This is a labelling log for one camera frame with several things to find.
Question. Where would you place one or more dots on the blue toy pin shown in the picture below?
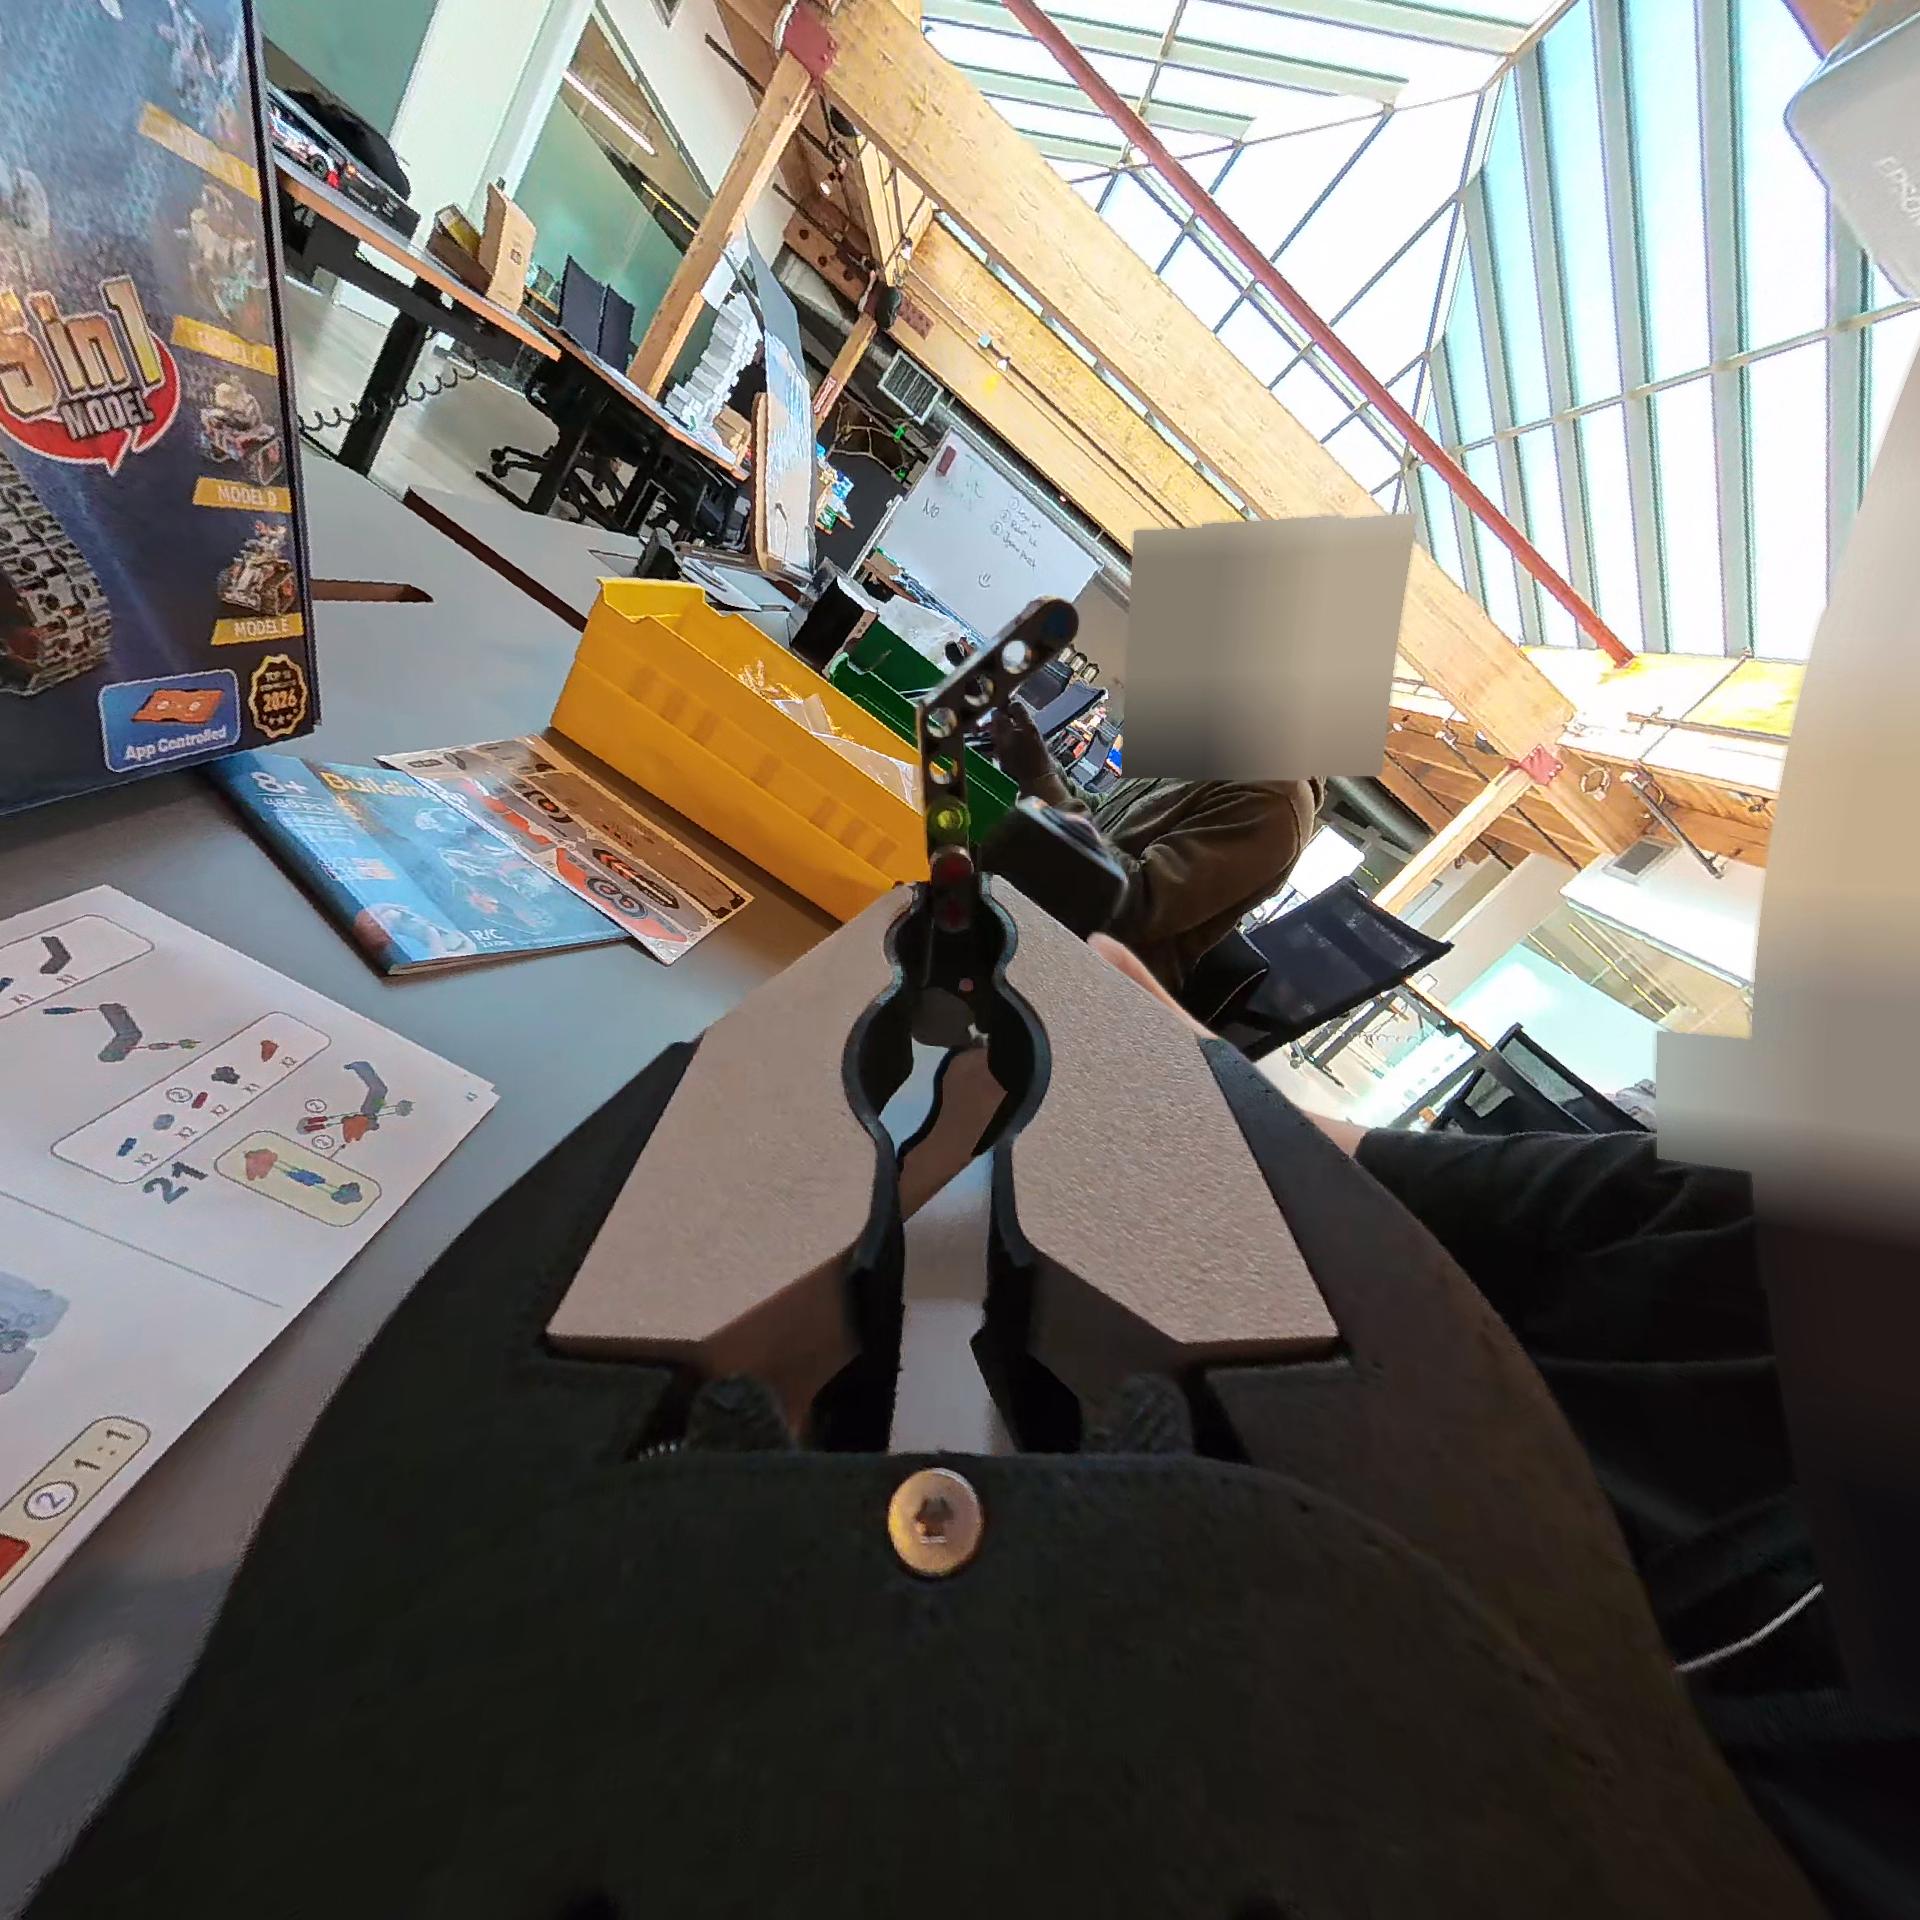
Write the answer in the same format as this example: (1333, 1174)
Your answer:
(1059, 619)

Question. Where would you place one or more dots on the printed sticker sheet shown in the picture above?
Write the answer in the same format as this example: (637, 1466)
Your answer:
(600, 854)

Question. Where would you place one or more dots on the black mesh office chair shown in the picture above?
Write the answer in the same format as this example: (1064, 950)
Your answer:
(1320, 960)
(1531, 1088)

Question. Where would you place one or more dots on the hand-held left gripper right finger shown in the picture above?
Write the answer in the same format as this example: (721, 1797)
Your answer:
(1155, 1201)

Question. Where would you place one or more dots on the open white instruction booklet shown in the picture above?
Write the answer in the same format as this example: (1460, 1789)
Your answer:
(181, 1171)

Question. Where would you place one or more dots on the blue cover instruction booklet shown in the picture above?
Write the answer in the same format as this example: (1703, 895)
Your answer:
(404, 870)

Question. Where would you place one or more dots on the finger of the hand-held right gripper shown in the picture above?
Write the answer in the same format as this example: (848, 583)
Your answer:
(953, 1118)

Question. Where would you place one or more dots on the yellow plastic bin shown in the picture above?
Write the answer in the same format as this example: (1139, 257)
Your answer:
(705, 751)

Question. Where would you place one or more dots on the brown cardboard box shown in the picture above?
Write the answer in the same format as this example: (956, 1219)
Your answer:
(503, 249)

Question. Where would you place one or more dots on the red ceiling pipe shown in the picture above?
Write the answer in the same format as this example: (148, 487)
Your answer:
(1320, 331)

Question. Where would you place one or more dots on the white projector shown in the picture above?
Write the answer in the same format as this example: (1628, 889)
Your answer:
(1868, 151)

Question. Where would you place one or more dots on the clear plastic bag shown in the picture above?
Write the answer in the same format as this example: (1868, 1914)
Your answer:
(824, 720)

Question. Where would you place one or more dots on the small grey toy connector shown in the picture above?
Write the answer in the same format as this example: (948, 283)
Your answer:
(948, 1012)

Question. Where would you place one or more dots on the green toy pin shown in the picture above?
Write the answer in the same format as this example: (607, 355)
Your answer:
(948, 819)

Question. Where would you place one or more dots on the large blue toy kit box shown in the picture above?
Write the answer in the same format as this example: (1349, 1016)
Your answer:
(135, 451)

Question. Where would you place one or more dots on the toy race car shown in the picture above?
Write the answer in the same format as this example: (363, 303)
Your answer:
(323, 135)

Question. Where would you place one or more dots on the green plastic bin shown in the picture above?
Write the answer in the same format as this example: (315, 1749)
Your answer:
(884, 683)

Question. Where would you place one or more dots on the person's right forearm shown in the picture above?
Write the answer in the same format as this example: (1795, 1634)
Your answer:
(1328, 1132)

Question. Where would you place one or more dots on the whiteboard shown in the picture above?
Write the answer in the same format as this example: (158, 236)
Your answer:
(983, 524)

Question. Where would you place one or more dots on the small black box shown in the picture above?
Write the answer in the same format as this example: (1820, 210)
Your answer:
(833, 619)

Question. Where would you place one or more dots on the person's black shirt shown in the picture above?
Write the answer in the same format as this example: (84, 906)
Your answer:
(1621, 1350)

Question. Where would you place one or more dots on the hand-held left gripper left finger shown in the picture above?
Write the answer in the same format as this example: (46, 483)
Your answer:
(721, 1184)

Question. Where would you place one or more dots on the background work table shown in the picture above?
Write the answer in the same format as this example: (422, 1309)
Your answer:
(434, 300)
(644, 420)

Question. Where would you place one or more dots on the dark grey angled toy beam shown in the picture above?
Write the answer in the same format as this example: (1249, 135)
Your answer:
(975, 691)

